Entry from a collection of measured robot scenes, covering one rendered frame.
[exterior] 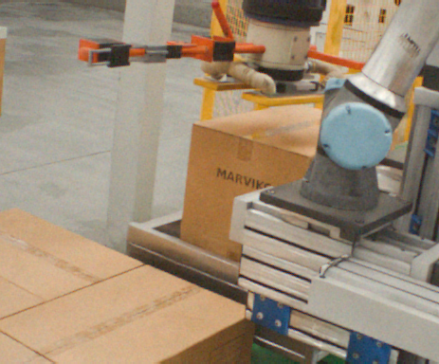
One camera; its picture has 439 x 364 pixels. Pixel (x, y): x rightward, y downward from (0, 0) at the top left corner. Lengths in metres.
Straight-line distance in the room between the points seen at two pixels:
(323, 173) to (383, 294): 0.26
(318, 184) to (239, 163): 0.84
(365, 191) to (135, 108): 2.00
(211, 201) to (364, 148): 1.12
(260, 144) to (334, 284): 0.94
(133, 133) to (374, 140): 2.18
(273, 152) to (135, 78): 1.25
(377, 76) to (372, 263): 0.36
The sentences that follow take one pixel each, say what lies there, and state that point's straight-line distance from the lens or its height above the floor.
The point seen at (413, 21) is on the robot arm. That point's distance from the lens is 1.35.
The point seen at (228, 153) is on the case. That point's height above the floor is 0.89.
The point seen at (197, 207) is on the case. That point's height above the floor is 0.70.
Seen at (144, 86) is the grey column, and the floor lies 0.86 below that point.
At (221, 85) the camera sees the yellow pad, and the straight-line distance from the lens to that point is 2.26.
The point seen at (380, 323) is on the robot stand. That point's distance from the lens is 1.39.
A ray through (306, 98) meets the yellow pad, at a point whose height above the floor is 1.09.
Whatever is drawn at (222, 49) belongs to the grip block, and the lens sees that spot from 2.11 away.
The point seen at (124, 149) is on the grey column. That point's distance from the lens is 3.48.
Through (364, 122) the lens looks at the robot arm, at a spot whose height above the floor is 1.23.
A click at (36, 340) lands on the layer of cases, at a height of 0.54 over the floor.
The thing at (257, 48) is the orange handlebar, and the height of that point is 1.21.
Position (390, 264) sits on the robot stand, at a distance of 1.49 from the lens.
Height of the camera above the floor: 1.50
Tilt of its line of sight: 19 degrees down
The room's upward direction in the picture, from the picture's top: 8 degrees clockwise
